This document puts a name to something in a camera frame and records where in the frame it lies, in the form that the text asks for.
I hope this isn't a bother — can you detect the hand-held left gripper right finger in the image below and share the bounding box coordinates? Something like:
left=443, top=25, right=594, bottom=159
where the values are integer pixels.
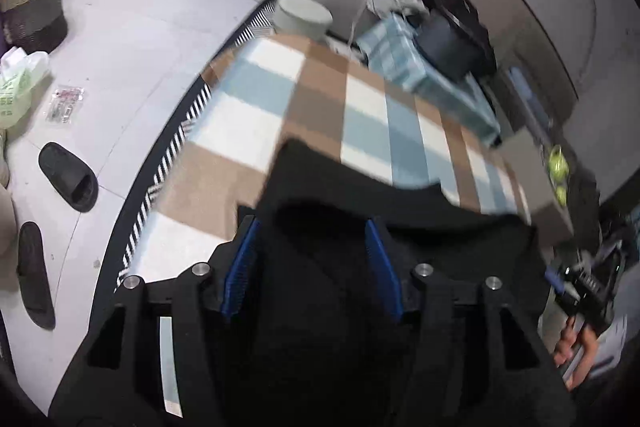
left=364, top=218, right=576, bottom=427

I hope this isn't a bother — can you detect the black slipper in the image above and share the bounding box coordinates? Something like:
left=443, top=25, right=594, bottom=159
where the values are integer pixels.
left=16, top=222, right=56, bottom=330
left=38, top=143, right=99, bottom=212

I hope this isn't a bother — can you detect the black knit sweater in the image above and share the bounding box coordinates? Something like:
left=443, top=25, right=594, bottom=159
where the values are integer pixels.
left=207, top=139, right=556, bottom=427

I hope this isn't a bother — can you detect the clear packet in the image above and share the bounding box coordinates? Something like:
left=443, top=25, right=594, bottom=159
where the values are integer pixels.
left=46, top=86, right=85, bottom=124

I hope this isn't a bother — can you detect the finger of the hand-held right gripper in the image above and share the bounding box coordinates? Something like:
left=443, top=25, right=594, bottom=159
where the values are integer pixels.
left=544, top=268, right=567, bottom=297

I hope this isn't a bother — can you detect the white plastic bag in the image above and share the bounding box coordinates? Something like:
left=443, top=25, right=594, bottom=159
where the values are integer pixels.
left=0, top=48, right=51, bottom=130

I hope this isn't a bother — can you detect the low grey cabinet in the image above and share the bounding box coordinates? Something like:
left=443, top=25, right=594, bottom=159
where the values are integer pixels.
left=500, top=127, right=576, bottom=248

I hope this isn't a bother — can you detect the round grey stool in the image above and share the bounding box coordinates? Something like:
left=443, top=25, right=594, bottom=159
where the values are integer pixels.
left=274, top=0, right=333, bottom=42

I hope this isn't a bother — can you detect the person's right hand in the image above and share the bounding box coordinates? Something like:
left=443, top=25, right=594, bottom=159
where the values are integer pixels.
left=554, top=317, right=601, bottom=390

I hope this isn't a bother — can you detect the zigzag patterned rug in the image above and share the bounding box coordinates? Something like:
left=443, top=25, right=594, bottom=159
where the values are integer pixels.
left=97, top=0, right=281, bottom=293

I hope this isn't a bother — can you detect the checkered blanket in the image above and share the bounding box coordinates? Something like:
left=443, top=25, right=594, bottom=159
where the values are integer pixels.
left=117, top=32, right=531, bottom=288

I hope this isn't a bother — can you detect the dark cooking pot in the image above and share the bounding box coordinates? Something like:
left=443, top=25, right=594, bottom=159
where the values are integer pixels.
left=415, top=14, right=493, bottom=80

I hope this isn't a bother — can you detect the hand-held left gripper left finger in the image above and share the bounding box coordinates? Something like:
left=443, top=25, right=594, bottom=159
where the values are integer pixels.
left=50, top=214, right=261, bottom=427

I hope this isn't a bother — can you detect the green teapot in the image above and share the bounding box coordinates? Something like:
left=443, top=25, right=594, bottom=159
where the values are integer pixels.
left=547, top=146, right=571, bottom=202

